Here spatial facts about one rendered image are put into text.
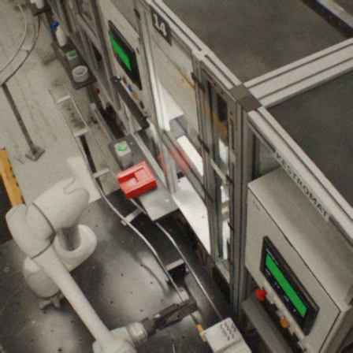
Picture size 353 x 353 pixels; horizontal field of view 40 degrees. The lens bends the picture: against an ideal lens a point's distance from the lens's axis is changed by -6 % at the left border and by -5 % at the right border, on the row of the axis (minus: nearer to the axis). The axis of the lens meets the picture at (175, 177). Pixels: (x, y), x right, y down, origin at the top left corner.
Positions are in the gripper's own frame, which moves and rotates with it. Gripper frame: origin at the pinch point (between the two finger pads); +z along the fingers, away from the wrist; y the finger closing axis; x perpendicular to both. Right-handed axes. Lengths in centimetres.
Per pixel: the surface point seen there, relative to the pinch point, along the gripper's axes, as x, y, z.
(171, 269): 28.6, -21.2, 4.3
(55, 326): 34, -34, -57
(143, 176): 71, -7, 13
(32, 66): 315, -102, -4
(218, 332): -12.5, -9.0, 5.7
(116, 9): 82, 81, 20
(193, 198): 51, -11, 29
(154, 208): 55, -11, 11
